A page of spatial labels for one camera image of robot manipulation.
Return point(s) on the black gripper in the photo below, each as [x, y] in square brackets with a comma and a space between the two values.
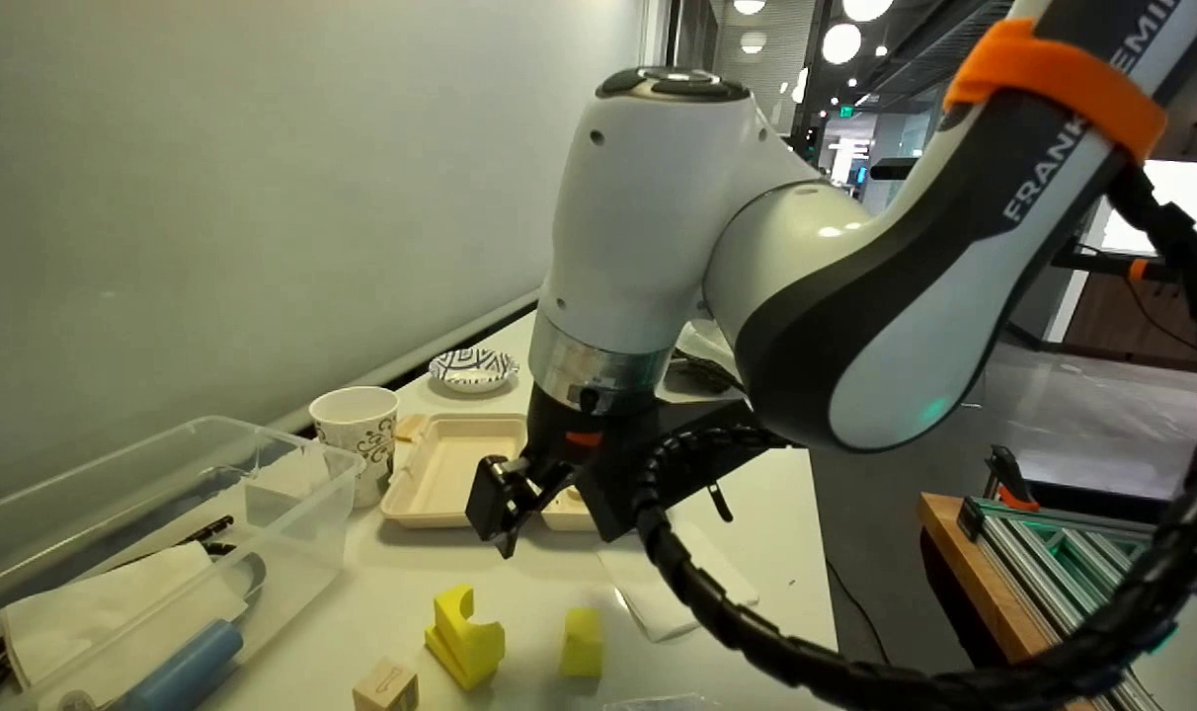
[559, 457]

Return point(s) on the notched yellow block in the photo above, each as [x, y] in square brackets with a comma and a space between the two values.
[474, 639]

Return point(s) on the small yellow wedge block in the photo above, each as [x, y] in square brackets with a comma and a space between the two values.
[582, 645]

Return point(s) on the beige clamshell food container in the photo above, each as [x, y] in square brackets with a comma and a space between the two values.
[423, 471]

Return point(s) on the blue white patterned bowl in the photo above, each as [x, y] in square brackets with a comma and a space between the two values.
[471, 373]

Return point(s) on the white paper napkin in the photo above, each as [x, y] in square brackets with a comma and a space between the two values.
[650, 598]

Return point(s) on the patterned paper cup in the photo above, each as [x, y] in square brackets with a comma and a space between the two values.
[352, 427]

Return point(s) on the flat yellow rectangular block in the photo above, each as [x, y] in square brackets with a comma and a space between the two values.
[453, 668]

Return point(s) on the clear plastic bin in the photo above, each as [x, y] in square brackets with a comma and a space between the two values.
[293, 506]

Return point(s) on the wooden cube with print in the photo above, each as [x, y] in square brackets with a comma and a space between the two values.
[385, 687]

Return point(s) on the blue marker tube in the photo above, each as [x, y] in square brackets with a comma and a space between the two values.
[187, 664]

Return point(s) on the white crumpled tissue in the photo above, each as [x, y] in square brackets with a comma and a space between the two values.
[107, 612]

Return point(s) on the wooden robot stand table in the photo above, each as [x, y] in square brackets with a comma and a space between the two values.
[984, 592]

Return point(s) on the green orange clamp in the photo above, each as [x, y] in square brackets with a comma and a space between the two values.
[1013, 478]

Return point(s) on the bright white screen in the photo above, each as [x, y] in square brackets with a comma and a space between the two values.
[1157, 199]

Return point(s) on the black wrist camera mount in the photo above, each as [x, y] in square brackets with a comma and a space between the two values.
[625, 478]

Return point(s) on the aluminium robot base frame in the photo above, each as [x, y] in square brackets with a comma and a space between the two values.
[1085, 548]

